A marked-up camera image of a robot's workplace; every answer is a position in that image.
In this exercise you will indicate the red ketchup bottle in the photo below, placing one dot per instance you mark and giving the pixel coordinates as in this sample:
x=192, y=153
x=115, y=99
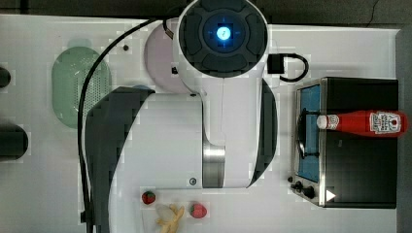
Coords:
x=370, y=123

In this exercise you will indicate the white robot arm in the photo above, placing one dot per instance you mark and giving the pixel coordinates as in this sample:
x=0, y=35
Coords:
x=220, y=133

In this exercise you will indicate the black toaster oven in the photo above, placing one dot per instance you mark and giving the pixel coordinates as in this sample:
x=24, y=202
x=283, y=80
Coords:
x=335, y=169

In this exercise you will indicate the blue bowl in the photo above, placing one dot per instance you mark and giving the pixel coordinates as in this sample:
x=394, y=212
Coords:
x=141, y=87

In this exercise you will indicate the pink round plate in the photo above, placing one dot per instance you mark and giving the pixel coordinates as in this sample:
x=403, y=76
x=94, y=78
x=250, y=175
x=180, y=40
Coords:
x=158, y=56

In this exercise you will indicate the right red strawberry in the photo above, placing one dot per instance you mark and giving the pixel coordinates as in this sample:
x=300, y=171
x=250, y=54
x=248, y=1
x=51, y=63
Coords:
x=197, y=210

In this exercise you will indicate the red strawberry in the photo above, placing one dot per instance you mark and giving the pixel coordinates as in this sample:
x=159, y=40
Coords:
x=148, y=197
x=197, y=210

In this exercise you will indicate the left red strawberry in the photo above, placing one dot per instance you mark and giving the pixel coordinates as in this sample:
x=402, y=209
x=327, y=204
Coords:
x=148, y=197

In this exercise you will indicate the peeled banana toy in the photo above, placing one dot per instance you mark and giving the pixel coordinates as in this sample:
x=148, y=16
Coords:
x=169, y=217

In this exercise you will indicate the green oval colander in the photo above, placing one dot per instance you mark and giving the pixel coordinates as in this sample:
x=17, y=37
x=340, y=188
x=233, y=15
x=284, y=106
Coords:
x=68, y=75

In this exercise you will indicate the black round pan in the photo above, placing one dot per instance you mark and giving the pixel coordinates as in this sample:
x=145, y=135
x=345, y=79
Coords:
x=13, y=142

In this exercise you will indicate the small black pot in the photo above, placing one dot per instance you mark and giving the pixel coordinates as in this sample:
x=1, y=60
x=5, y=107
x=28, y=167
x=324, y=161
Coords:
x=5, y=77

